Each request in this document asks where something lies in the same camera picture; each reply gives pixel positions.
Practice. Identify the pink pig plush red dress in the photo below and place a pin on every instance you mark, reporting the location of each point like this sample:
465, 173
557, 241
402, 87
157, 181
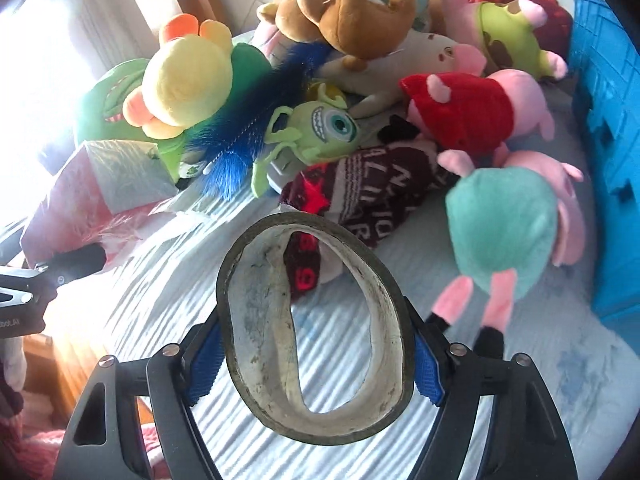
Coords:
475, 105

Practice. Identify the round pale pink pig plush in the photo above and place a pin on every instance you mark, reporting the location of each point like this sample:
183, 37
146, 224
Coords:
270, 42

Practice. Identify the light brown bear plush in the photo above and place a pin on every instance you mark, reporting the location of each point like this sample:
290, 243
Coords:
290, 15

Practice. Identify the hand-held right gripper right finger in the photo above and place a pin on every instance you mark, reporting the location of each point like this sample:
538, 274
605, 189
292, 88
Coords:
427, 370

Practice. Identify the pink knitted cloth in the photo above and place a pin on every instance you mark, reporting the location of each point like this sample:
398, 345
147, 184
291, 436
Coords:
30, 440

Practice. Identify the pink pig plush green costume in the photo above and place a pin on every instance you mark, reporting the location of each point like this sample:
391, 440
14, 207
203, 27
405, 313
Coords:
505, 35

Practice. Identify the blue plastic crate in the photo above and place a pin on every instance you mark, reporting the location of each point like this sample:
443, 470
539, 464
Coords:
610, 110

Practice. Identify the green dinosaur plush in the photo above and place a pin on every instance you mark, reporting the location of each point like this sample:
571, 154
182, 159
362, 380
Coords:
115, 105

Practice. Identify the red white tissue packet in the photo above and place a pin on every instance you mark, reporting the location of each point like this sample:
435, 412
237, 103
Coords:
85, 195

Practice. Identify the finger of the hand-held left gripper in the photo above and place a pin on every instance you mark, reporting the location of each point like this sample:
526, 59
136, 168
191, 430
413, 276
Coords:
75, 260

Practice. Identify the white curtain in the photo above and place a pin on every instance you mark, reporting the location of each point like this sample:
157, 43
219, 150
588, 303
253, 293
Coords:
100, 20

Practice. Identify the white spotted pig plush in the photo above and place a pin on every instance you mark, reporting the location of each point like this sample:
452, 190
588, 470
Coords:
400, 55

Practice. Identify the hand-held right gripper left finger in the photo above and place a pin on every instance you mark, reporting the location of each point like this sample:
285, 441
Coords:
205, 365

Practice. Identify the blue furry toy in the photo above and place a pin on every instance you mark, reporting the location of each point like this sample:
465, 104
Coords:
240, 130

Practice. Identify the brown moose plush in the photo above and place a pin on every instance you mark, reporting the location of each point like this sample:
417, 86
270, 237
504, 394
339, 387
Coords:
360, 20

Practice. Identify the pink pig plush teal dress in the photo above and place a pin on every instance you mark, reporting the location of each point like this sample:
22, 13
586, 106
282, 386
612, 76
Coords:
500, 225

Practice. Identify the yellow duck plush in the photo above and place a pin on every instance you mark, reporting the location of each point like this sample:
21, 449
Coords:
185, 80

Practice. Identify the green one-eyed monster plush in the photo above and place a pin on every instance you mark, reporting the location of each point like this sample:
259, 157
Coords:
325, 125

